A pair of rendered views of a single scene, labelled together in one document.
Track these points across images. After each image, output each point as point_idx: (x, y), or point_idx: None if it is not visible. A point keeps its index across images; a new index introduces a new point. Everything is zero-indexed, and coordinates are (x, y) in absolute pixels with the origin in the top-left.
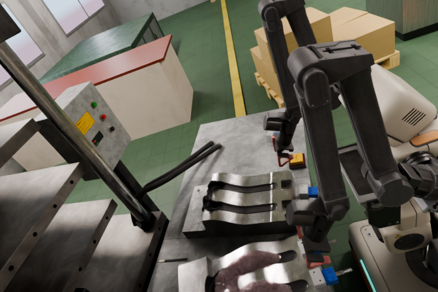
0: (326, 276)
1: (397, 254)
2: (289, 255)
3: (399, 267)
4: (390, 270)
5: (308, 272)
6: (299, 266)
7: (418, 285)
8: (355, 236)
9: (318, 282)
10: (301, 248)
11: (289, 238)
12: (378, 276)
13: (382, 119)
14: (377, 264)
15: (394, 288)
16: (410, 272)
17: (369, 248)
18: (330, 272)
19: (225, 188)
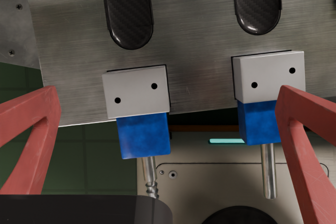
0: (137, 123)
1: (263, 199)
2: (262, 1)
3: (242, 193)
4: (240, 178)
5: (172, 61)
6: (202, 32)
7: (212, 203)
8: (314, 150)
9: (111, 91)
10: (269, 63)
11: (332, 21)
12: (236, 157)
13: None
14: (254, 164)
15: (214, 171)
16: (231, 203)
17: (285, 163)
18: (150, 144)
19: None
